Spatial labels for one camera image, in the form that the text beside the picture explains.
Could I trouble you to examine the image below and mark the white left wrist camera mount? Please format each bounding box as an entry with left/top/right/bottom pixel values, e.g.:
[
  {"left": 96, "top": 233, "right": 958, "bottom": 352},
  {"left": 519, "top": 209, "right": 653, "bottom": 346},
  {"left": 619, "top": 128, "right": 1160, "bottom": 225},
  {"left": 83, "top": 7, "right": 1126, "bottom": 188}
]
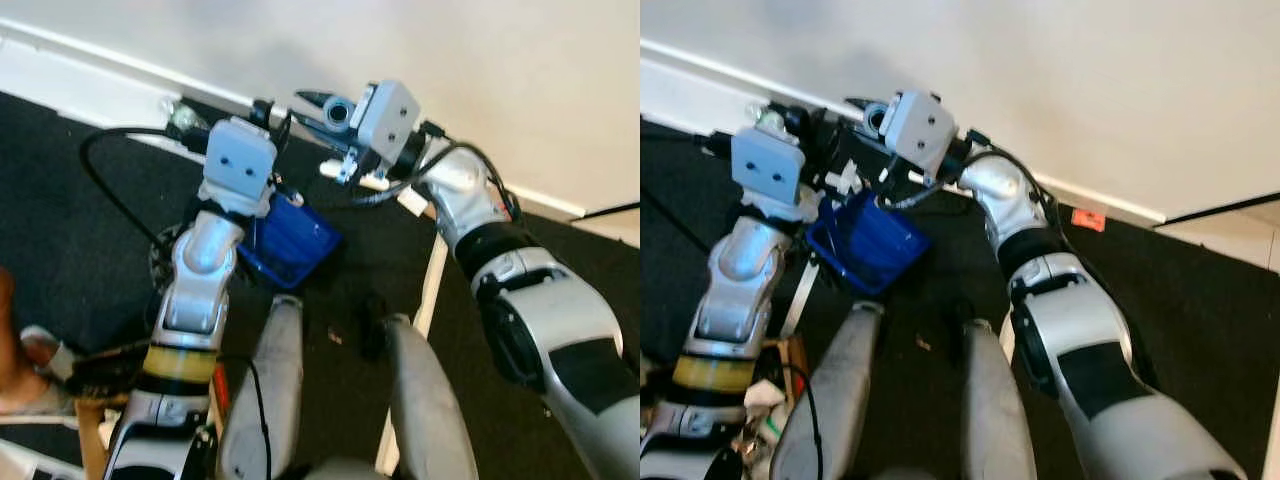
[
  {"left": 729, "top": 125, "right": 807, "bottom": 219},
  {"left": 203, "top": 117, "right": 279, "bottom": 217}
]

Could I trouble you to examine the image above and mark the black floor mat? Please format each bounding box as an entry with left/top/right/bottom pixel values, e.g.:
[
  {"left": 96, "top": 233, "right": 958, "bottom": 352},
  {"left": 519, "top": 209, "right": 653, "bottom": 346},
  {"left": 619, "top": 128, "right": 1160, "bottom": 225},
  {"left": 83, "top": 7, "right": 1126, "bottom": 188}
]
[
  {"left": 0, "top": 90, "right": 446, "bottom": 480},
  {"left": 415, "top": 195, "right": 641, "bottom": 480},
  {"left": 640, "top": 115, "right": 1013, "bottom": 480},
  {"left": 1010, "top": 190, "right": 1280, "bottom": 480}
]

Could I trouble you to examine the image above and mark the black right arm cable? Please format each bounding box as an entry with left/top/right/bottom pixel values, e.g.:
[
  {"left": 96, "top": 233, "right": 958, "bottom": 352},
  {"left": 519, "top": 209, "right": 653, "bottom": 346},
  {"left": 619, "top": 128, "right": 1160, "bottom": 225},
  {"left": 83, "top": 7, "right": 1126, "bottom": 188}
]
[
  {"left": 880, "top": 125, "right": 1061, "bottom": 246},
  {"left": 345, "top": 120, "right": 523, "bottom": 226}
]

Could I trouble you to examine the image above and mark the grey right robot leg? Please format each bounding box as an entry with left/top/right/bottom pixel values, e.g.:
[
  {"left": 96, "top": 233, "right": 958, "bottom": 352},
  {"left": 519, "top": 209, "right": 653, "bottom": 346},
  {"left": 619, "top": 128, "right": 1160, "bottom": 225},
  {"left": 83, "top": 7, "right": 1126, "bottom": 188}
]
[
  {"left": 383, "top": 313, "right": 479, "bottom": 480},
  {"left": 958, "top": 318, "right": 1041, "bottom": 480}
]

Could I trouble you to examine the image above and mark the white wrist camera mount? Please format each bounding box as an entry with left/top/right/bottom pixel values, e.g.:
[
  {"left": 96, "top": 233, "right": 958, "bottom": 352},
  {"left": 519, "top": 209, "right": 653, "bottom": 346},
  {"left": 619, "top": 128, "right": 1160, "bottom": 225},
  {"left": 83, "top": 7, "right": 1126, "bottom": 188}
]
[
  {"left": 203, "top": 117, "right": 279, "bottom": 217},
  {"left": 322, "top": 79, "right": 422, "bottom": 169},
  {"left": 863, "top": 89, "right": 952, "bottom": 183},
  {"left": 729, "top": 125, "right": 807, "bottom": 219}
]

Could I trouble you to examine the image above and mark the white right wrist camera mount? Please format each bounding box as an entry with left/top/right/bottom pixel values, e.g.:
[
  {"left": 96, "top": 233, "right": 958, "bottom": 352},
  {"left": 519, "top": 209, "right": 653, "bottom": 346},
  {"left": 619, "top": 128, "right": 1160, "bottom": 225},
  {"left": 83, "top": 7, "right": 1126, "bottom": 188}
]
[
  {"left": 322, "top": 79, "right": 422, "bottom": 169},
  {"left": 863, "top": 89, "right": 952, "bottom": 183}
]

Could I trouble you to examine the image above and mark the white crumpled paper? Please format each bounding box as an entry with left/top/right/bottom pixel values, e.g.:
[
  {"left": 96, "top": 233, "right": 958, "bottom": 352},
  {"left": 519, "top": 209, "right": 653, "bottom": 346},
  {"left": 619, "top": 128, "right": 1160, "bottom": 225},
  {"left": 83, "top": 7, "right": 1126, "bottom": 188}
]
[{"left": 743, "top": 378, "right": 793, "bottom": 413}]

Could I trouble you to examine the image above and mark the white broom handle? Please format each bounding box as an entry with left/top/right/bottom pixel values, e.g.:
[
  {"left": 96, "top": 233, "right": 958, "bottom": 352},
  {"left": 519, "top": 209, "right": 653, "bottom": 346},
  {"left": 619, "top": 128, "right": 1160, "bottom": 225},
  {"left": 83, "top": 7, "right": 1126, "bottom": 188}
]
[{"left": 778, "top": 258, "right": 819, "bottom": 341}]

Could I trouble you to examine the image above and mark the blue plastic dustpan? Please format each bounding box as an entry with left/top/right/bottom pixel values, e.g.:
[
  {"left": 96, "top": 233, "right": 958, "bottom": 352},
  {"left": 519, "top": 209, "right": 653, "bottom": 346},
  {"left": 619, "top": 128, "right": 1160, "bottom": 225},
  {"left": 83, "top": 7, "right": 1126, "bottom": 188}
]
[
  {"left": 805, "top": 188, "right": 933, "bottom": 297},
  {"left": 238, "top": 193, "right": 344, "bottom": 292}
]

